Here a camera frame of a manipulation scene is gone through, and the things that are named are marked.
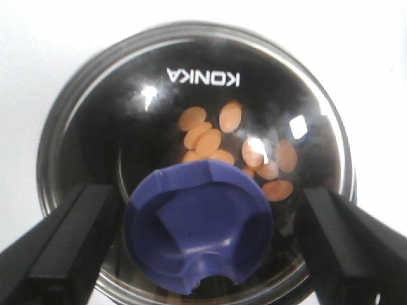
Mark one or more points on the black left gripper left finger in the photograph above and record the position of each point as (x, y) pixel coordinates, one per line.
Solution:
(59, 259)

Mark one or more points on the glass lid blue knob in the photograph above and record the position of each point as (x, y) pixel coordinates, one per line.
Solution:
(203, 217)

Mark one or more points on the dark blue saucepan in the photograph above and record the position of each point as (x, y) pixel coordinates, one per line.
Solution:
(117, 120)

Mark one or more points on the orange ham slice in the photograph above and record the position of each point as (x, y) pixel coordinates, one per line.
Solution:
(286, 156)
(230, 116)
(190, 117)

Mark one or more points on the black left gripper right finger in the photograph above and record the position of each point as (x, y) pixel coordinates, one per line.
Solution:
(351, 257)

